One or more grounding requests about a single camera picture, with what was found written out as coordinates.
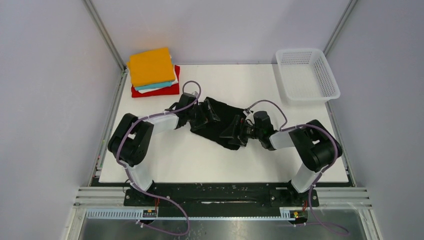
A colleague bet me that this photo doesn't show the teal folded t shirt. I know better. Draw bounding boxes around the teal folded t shirt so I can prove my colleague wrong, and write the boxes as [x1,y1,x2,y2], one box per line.
[134,79,176,92]

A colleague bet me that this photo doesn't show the aluminium frame rail right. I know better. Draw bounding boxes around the aluminium frame rail right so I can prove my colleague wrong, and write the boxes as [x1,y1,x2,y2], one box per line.
[323,0,359,56]

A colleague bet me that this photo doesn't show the white folded t shirt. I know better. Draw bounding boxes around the white folded t shirt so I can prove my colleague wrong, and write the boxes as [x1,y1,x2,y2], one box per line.
[137,77,179,95]

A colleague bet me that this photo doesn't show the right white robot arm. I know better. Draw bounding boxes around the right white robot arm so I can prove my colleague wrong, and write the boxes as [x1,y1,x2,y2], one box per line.
[220,111,343,206]

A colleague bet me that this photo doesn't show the aluminium frame rail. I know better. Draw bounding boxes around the aluminium frame rail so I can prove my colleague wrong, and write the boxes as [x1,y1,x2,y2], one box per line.
[323,0,359,56]
[82,0,128,186]

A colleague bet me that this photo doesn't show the black t shirt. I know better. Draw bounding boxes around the black t shirt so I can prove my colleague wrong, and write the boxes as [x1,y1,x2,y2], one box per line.
[190,97,246,151]

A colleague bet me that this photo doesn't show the slotted cable duct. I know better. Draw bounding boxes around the slotted cable duct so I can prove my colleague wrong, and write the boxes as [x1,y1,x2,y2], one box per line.
[85,207,309,221]

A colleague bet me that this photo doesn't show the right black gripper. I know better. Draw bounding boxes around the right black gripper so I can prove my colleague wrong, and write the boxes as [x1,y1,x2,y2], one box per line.
[219,115,263,148]

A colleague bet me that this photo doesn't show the aluminium frame rail left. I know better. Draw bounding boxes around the aluminium frame rail left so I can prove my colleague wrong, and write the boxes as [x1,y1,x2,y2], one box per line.
[82,0,128,186]

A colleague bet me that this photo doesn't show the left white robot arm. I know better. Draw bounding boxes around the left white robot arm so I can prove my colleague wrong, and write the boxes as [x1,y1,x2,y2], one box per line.
[107,93,221,206]

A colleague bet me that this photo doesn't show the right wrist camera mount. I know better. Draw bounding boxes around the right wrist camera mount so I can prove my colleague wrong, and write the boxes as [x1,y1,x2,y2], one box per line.
[243,108,254,117]

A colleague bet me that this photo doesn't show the red folded t shirt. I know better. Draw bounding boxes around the red folded t shirt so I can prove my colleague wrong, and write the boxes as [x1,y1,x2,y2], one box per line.
[131,65,181,98]

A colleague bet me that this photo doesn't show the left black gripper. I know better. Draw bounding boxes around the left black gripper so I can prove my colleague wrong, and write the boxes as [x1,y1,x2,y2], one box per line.
[186,100,219,132]

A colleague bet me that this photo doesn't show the orange folded t shirt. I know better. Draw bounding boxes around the orange folded t shirt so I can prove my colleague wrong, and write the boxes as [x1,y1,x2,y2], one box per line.
[127,47,176,87]

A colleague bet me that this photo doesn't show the white plastic basket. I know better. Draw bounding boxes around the white plastic basket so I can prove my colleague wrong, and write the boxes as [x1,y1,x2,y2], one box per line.
[275,48,341,105]

